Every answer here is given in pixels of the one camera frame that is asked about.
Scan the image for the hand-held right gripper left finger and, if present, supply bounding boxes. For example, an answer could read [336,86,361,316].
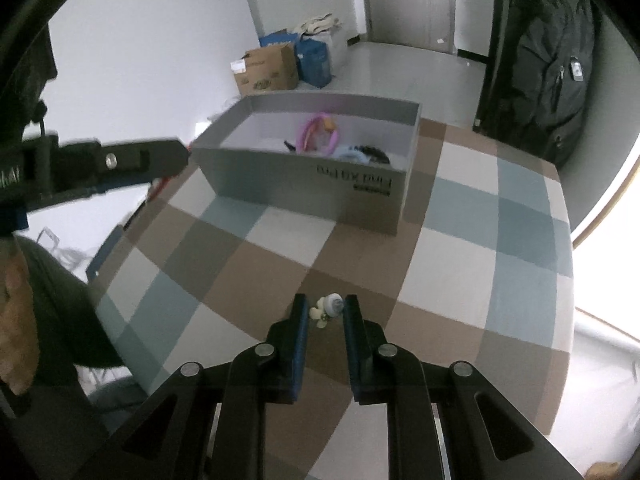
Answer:
[75,292,311,480]

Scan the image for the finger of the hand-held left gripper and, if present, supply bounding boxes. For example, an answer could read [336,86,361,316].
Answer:
[57,136,190,192]

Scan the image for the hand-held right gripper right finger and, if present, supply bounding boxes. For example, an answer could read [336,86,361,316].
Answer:
[342,294,586,480]

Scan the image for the small white bottle toy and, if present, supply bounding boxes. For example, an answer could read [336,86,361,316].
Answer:
[309,292,346,329]

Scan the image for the grey cardboard box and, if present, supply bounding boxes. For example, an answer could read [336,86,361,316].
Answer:
[191,91,423,236]

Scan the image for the blue bracelet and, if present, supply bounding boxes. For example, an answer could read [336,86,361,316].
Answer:
[334,145,373,164]

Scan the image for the black bead bracelet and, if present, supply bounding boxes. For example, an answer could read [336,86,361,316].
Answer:
[350,142,394,166]

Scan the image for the person's left forearm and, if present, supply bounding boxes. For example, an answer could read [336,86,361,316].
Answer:
[0,235,126,401]

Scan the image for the checked tablecloth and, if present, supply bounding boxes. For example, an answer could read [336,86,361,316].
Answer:
[92,117,576,480]

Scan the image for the brown cardboard box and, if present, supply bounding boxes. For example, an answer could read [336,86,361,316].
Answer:
[231,42,301,97]

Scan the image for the small blue box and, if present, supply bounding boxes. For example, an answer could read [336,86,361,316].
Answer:
[259,30,301,54]

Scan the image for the large blue box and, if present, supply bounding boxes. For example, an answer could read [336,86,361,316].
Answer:
[295,37,334,88]

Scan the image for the white bag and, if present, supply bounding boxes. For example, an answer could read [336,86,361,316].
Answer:
[295,12,349,68]

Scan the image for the grey door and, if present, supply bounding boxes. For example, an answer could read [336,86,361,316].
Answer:
[360,0,456,54]

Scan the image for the black backpack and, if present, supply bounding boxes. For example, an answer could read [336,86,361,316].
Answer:
[477,0,601,171]

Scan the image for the pink bracelet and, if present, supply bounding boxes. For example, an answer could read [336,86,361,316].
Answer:
[295,112,342,157]

